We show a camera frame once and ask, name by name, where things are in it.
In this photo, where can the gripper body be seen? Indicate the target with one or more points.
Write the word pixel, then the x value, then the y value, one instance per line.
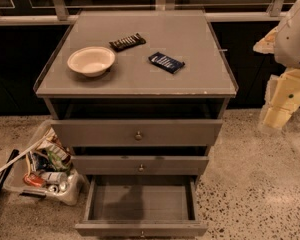
pixel 294 39

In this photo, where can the grey bottom drawer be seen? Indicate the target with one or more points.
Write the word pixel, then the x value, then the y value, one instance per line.
pixel 141 206

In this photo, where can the grey drawer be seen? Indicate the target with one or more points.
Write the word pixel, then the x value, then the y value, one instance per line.
pixel 137 132
pixel 140 165
pixel 141 206

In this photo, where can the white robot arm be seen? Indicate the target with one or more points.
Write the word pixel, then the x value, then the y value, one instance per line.
pixel 283 41

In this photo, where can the grey drawer cabinet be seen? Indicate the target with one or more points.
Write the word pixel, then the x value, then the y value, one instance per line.
pixel 134 88

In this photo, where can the grey middle drawer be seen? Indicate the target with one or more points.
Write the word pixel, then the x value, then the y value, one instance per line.
pixel 140 165

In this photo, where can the grey top drawer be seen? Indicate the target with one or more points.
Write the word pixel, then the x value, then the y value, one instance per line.
pixel 137 132

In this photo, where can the blue snack packet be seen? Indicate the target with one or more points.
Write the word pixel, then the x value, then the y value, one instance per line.
pixel 165 62

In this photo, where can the black striped snack bar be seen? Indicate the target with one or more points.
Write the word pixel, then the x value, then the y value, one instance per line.
pixel 127 42

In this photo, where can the white paper bowl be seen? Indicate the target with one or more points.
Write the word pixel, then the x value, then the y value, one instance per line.
pixel 91 61

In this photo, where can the green snack bag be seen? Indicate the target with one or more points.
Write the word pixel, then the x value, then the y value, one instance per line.
pixel 58 156

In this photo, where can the metal window railing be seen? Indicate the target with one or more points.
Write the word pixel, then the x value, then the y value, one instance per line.
pixel 150 7

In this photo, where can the white drink can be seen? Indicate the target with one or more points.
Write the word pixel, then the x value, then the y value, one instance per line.
pixel 54 177

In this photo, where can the clear plastic trash bin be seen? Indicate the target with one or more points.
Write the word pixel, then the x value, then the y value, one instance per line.
pixel 46 169

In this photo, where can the red snack packet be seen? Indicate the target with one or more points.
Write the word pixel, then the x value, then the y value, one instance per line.
pixel 33 180

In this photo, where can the black bar on floor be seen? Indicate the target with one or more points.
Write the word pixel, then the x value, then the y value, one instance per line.
pixel 0 187

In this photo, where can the white stick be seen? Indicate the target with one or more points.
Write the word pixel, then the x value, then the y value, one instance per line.
pixel 23 153

